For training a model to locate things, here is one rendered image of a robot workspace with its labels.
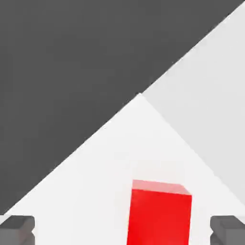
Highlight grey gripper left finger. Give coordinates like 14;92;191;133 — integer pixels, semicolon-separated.
0;214;36;245

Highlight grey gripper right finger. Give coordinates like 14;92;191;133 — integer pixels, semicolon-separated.
210;215;245;245

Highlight small red cube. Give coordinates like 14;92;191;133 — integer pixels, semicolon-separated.
126;179;192;245

